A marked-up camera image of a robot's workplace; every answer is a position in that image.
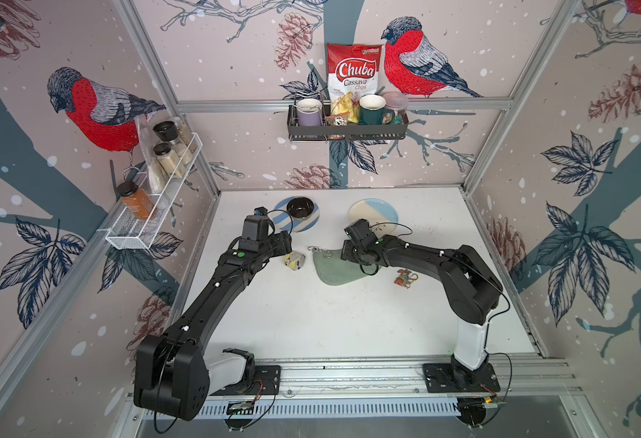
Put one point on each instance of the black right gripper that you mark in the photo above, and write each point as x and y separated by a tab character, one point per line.
344	251

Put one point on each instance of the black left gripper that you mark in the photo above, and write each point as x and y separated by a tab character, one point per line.
283	241

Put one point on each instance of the yellow white plush keychain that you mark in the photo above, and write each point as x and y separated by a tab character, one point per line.
294	260

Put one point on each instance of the green fabric bag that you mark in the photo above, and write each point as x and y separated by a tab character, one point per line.
332	270

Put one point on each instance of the red green charm decoration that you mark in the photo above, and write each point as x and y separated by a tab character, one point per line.
405	278

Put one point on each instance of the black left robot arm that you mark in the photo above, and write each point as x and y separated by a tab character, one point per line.
171	376

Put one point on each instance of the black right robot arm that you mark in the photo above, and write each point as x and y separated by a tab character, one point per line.
471	288

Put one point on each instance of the clear plastic bag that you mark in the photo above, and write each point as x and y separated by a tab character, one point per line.
157	177

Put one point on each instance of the red Chuba chips bag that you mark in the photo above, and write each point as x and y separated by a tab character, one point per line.
353	69

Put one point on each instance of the blue striped plate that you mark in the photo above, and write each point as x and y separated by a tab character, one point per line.
283	222

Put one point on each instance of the cream and blue plate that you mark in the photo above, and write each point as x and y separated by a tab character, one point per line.
382	216

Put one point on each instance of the dark small bowl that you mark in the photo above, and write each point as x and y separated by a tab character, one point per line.
300	208

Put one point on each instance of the green mug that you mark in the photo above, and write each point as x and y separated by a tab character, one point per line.
374	111

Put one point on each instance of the black lid spice jar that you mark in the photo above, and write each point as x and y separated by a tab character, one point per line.
169	160

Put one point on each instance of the purple mug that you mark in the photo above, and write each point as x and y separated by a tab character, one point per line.
309	112

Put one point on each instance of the yellow snack packet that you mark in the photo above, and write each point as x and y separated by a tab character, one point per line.
344	111

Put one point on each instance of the orange spice jar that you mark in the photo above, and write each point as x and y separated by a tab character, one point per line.
136	200

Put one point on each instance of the pink lidded jar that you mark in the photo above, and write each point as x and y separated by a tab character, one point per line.
395	108

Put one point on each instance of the tall black lid jar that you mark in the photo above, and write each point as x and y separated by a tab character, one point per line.
167	132

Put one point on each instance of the black wall shelf basket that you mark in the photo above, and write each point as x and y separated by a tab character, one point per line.
351	132

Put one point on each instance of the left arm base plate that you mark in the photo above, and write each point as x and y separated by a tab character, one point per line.
264	380

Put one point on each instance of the white wire wall rack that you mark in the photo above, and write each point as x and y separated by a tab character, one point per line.
130	232

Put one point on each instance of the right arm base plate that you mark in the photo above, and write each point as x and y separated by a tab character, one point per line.
453	377

